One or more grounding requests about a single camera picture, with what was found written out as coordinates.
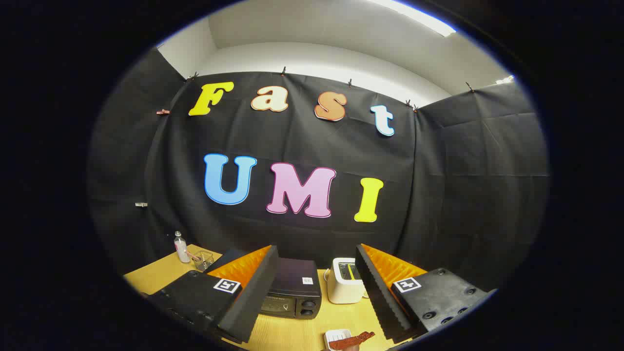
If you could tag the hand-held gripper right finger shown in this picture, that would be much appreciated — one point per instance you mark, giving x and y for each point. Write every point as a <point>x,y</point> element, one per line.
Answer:
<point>373,287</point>

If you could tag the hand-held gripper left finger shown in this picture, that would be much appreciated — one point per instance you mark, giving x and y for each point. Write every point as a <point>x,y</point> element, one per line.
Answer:
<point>261,287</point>

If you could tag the black toaster oven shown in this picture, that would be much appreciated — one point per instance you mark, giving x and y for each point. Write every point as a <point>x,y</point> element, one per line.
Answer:
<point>295,280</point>

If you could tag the brown bacon strip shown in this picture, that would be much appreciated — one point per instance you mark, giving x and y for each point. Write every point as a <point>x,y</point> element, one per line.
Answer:
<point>352,340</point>

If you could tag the white pop-up toaster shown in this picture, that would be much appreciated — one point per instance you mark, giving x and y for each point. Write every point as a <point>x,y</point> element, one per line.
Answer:
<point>341,291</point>

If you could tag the small white dish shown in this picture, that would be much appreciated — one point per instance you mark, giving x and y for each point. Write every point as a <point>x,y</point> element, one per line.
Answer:
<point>335,335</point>

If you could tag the pink striped straw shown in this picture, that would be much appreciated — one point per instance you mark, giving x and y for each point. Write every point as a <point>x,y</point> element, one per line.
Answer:
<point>193,255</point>

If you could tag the clear plastic bottle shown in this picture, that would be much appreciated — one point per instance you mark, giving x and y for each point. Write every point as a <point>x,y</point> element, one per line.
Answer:
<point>182,251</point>

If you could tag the black backdrop cloth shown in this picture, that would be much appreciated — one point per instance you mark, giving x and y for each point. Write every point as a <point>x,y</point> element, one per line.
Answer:
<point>292,141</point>

